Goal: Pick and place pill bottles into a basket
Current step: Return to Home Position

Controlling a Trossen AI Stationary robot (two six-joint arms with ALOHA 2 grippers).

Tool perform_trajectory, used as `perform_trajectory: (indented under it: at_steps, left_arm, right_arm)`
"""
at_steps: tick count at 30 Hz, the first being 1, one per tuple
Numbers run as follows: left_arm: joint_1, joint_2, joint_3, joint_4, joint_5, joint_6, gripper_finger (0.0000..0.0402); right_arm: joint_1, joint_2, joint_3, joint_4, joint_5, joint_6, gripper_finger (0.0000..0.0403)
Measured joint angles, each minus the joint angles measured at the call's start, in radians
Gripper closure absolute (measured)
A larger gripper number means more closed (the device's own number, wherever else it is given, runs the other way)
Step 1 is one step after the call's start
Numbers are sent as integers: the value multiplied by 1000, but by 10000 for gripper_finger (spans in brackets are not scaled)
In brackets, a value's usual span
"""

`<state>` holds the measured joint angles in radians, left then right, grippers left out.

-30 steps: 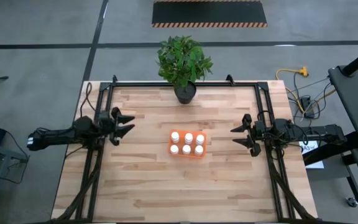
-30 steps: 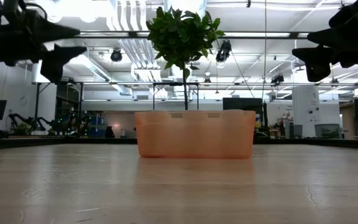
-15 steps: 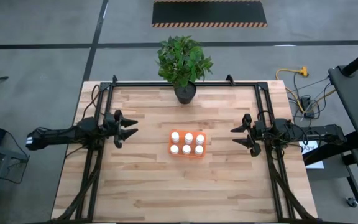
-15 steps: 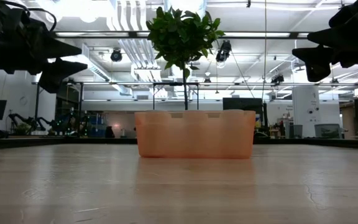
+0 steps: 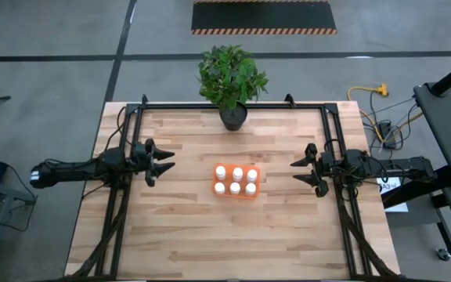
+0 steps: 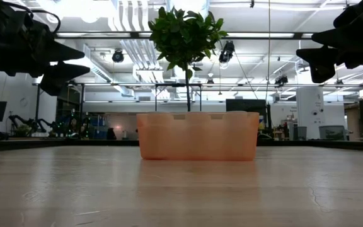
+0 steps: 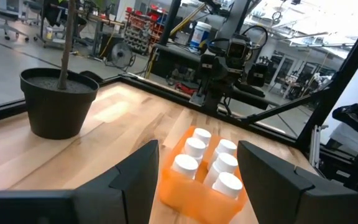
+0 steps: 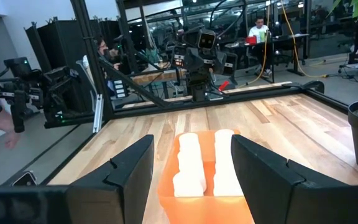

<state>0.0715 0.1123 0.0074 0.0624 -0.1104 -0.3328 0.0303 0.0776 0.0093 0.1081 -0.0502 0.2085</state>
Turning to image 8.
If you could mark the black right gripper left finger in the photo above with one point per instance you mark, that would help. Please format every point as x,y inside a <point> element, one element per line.
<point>120,186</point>

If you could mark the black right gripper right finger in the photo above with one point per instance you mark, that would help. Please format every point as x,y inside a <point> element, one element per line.
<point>275,193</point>

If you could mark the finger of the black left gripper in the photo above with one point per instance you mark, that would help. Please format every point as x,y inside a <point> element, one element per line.
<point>219,63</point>
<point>194,61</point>

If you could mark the white pill bottle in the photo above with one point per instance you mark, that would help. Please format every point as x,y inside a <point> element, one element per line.
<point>227,175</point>
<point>191,163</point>
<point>188,186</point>
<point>189,141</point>
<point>224,140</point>

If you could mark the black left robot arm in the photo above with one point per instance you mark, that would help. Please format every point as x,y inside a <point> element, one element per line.
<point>199,87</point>

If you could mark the orange plastic basket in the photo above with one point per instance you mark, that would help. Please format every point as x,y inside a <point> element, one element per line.
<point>204,211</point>

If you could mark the red tool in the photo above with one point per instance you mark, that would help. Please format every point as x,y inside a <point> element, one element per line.
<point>223,86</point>

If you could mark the red container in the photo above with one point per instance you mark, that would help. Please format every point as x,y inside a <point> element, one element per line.
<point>251,40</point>

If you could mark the wooden work table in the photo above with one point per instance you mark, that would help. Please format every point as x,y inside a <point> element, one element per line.
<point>154,77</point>

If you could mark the person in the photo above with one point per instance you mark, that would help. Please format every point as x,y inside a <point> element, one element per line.
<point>103,51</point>
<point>256,31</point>

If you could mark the green cup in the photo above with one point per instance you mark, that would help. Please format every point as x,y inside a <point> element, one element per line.
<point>262,36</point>

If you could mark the black desk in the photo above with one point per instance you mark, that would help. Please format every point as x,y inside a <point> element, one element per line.
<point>287,37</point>

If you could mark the person's hand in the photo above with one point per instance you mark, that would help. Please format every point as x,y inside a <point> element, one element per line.
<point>2,124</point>

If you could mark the black equipment rack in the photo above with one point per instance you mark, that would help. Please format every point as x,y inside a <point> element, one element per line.
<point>57,46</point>

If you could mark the green leafy plant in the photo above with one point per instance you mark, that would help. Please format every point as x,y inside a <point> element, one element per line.
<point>357,7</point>

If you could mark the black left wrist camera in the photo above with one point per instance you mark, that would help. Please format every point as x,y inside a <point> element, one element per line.
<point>206,39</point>

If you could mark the silver metal bracket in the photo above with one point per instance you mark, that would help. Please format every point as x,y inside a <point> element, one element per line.
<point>98,115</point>

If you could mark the black aluminium frame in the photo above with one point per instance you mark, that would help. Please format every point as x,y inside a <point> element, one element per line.
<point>89,62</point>

